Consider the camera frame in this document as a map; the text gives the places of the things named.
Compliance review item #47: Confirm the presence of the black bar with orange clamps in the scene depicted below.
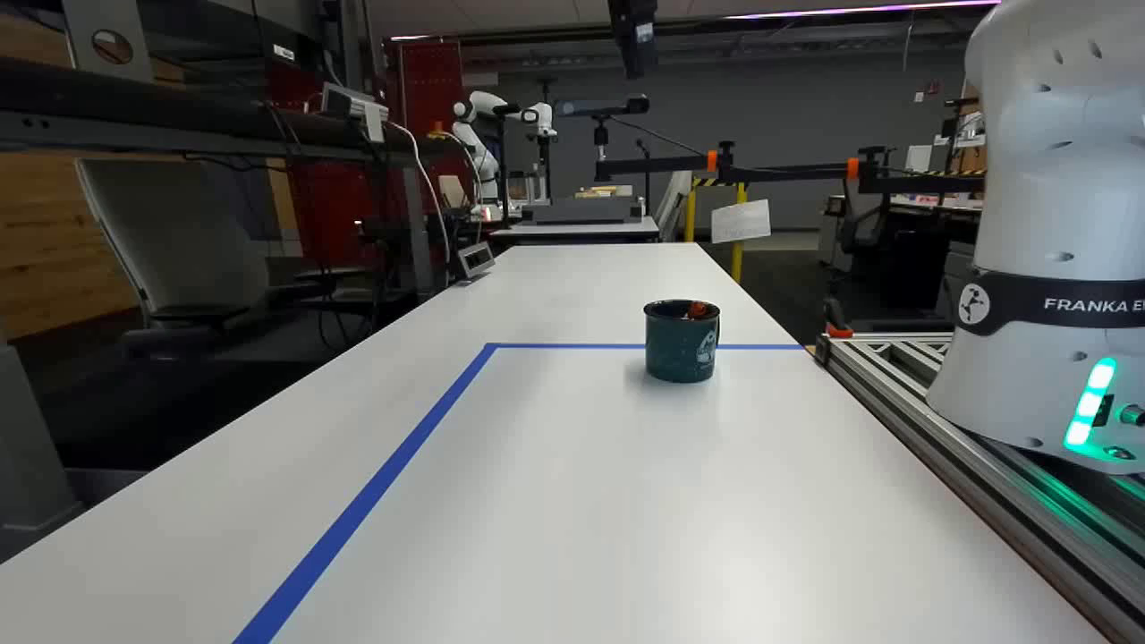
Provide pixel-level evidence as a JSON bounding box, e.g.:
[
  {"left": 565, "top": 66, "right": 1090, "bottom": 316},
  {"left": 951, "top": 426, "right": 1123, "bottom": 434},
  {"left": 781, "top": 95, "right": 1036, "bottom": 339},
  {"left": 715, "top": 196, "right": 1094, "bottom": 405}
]
[{"left": 591, "top": 140, "right": 994, "bottom": 201}]

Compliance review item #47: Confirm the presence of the red cabinet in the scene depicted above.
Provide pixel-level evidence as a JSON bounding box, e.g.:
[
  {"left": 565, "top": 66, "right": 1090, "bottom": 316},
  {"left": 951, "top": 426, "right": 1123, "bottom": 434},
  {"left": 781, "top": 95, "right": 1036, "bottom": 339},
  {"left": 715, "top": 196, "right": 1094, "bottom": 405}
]
[{"left": 263, "top": 33, "right": 469, "bottom": 273}]

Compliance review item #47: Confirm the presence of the black shelf beam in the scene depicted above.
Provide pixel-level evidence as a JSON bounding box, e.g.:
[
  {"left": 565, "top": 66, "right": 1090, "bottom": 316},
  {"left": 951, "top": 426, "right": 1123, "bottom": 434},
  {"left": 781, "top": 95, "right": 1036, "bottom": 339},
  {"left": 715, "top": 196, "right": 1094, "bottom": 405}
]
[{"left": 0, "top": 56, "right": 387, "bottom": 165}]

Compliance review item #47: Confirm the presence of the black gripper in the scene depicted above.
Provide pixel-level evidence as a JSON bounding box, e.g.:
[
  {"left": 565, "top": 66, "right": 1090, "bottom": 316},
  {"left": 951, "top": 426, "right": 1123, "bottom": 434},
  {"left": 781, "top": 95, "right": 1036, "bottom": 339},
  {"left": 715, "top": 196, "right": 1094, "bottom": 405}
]
[{"left": 603, "top": 0, "right": 663, "bottom": 81}]

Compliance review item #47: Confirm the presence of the white background table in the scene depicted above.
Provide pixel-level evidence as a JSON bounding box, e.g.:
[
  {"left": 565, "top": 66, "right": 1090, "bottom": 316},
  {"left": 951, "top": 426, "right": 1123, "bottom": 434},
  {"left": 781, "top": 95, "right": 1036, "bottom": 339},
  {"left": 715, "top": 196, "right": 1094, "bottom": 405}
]
[{"left": 484, "top": 209, "right": 666, "bottom": 246}]

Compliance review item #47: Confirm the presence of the white power adapter box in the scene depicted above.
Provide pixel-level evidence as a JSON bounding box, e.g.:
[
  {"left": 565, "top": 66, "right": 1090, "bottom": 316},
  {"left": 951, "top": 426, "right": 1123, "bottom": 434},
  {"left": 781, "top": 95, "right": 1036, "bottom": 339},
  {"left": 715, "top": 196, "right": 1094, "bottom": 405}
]
[{"left": 317, "top": 81, "right": 393, "bottom": 147}]

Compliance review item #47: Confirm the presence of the short blue tape strip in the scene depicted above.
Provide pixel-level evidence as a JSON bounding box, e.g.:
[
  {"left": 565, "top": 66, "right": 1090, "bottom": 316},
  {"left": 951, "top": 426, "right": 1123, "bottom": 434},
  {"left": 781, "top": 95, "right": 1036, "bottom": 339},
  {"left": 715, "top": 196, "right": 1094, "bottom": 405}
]
[{"left": 485, "top": 339, "right": 805, "bottom": 356}]

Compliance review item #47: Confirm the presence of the white cable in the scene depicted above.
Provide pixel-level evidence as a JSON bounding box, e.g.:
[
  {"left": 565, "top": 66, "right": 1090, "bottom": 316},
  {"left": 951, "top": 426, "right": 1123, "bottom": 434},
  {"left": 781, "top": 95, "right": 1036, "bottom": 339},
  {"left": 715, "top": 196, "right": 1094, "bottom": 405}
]
[{"left": 381, "top": 118, "right": 466, "bottom": 281}]

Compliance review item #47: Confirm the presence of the small white background robot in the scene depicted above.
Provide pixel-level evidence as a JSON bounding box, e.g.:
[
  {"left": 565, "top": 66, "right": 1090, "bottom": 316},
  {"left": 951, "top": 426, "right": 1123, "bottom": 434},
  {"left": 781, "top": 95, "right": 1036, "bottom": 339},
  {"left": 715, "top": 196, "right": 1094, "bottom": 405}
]
[{"left": 520, "top": 101, "right": 561, "bottom": 141}]

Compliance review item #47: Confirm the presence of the long blue tape strip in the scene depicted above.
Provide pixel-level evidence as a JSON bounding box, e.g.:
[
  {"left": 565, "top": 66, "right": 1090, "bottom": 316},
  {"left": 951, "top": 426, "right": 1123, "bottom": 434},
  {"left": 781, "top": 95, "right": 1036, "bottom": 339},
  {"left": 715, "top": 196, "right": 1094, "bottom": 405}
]
[{"left": 227, "top": 339, "right": 502, "bottom": 644}]

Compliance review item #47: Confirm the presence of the aluminium rail frame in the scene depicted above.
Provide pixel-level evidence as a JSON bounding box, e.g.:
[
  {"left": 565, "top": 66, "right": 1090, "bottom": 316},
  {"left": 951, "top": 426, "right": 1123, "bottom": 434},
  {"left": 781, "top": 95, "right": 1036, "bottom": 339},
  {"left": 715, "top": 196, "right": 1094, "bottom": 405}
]
[{"left": 812, "top": 330, "right": 1145, "bottom": 644}]

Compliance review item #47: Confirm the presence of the small grey display device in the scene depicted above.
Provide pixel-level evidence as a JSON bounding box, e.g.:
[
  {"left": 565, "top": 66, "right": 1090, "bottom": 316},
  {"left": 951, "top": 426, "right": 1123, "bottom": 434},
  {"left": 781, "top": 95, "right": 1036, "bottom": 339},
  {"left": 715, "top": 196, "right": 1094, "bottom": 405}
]
[{"left": 455, "top": 239, "right": 502, "bottom": 281}]

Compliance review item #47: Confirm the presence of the white paper sign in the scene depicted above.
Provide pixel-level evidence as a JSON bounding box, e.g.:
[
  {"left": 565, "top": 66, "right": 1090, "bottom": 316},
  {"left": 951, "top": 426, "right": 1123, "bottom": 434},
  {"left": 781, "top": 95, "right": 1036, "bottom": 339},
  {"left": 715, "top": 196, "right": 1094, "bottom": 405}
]
[{"left": 709, "top": 196, "right": 775, "bottom": 246}]

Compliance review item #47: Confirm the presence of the dark teal cup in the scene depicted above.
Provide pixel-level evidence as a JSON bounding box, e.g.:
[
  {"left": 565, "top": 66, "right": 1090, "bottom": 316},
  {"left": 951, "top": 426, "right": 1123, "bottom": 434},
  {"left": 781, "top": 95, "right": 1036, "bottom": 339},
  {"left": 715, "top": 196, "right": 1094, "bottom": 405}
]
[{"left": 641, "top": 298, "right": 721, "bottom": 386}]

